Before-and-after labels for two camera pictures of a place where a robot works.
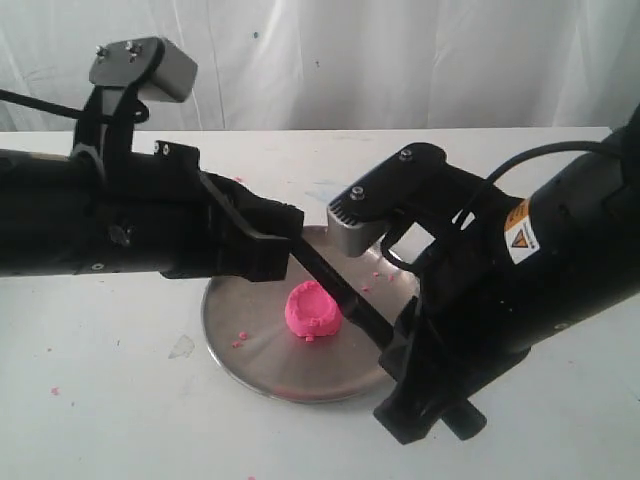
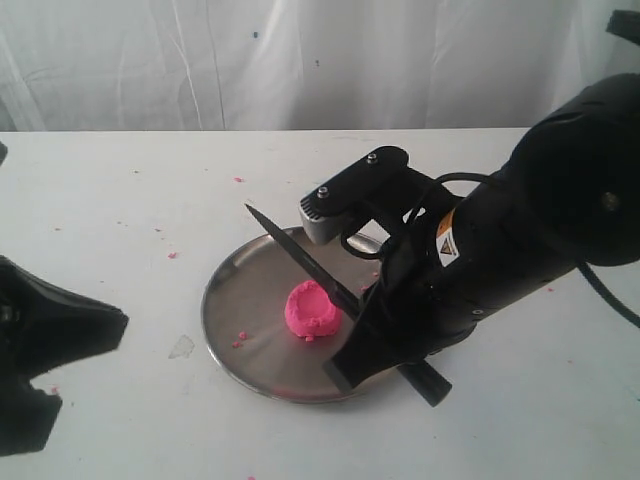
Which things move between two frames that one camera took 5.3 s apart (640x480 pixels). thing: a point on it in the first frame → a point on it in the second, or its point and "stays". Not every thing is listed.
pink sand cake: [312, 310] stays
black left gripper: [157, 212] → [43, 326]
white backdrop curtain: [340, 64] stays
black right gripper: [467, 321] → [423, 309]
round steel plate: [246, 322] stays
